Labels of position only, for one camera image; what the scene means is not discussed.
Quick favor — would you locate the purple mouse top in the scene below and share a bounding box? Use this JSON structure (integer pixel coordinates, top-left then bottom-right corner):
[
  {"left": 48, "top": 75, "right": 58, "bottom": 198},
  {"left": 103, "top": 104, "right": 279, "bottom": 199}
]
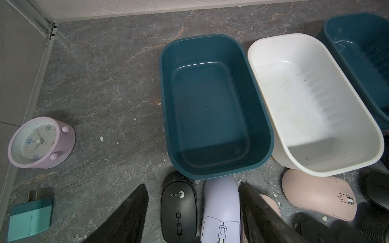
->
[{"left": 201, "top": 176, "right": 241, "bottom": 243}]

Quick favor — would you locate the black mouse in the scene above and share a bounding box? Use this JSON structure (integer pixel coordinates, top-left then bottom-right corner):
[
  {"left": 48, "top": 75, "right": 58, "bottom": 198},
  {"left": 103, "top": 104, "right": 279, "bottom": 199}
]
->
[
  {"left": 161, "top": 171, "right": 198, "bottom": 243},
  {"left": 362, "top": 172, "right": 389, "bottom": 211},
  {"left": 295, "top": 219, "right": 337, "bottom": 243},
  {"left": 336, "top": 227, "right": 373, "bottom": 243}
]

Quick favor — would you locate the black mouse top left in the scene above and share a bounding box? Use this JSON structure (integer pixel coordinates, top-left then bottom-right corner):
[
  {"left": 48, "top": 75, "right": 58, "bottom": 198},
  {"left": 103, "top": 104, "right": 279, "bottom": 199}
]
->
[{"left": 161, "top": 171, "right": 198, "bottom": 243}]

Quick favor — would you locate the left teal storage box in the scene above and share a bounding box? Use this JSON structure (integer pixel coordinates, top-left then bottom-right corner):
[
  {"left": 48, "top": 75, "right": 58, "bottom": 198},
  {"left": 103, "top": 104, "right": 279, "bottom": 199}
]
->
[{"left": 159, "top": 34, "right": 275, "bottom": 180}]

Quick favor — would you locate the pink mouse top centre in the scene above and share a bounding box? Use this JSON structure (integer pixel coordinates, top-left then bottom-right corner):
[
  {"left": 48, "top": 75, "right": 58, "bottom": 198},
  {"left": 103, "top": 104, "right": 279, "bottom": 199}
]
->
[{"left": 282, "top": 169, "right": 358, "bottom": 222}]

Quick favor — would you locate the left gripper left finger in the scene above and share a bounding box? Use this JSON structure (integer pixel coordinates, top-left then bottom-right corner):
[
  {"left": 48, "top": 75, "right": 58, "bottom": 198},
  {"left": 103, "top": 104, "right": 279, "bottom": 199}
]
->
[{"left": 84, "top": 184, "right": 149, "bottom": 243}]

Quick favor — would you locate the black mouse centre left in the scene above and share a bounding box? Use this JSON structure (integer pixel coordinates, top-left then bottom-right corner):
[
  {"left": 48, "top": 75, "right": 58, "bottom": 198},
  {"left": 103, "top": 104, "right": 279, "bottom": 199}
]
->
[{"left": 295, "top": 219, "right": 337, "bottom": 243}]

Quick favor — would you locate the pink mouse upright left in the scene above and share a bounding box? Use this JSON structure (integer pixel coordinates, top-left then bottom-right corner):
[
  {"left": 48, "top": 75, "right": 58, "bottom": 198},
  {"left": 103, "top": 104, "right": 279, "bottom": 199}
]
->
[{"left": 241, "top": 194, "right": 281, "bottom": 243}]

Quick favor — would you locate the white storage box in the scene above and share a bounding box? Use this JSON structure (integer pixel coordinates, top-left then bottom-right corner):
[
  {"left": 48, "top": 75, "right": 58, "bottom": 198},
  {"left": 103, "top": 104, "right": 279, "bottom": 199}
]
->
[{"left": 248, "top": 33, "right": 384, "bottom": 177}]

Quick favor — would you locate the right teal storage box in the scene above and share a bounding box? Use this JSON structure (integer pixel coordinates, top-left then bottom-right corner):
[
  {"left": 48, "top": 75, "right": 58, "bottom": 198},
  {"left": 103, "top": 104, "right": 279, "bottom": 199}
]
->
[{"left": 317, "top": 12, "right": 389, "bottom": 130}]

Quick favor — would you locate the small teal block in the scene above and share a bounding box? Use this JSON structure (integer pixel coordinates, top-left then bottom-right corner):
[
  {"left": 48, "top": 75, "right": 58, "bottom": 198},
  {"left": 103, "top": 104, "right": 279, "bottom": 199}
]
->
[{"left": 7, "top": 189, "right": 54, "bottom": 242}]

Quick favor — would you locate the black mouse upper right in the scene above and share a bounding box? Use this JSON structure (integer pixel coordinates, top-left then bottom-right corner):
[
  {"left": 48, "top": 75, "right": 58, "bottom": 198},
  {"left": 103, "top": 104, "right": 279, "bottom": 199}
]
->
[{"left": 362, "top": 172, "right": 389, "bottom": 211}]

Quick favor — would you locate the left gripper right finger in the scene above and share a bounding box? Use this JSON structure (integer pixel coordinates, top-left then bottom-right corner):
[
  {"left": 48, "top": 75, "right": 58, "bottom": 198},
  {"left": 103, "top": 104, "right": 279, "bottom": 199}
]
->
[{"left": 239, "top": 182, "right": 306, "bottom": 243}]

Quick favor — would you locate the teal storage box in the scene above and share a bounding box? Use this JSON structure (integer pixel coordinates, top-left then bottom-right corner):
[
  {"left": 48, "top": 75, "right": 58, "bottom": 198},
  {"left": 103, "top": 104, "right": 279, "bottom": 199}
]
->
[
  {"left": 317, "top": 12, "right": 389, "bottom": 130},
  {"left": 159, "top": 34, "right": 275, "bottom": 180}
]

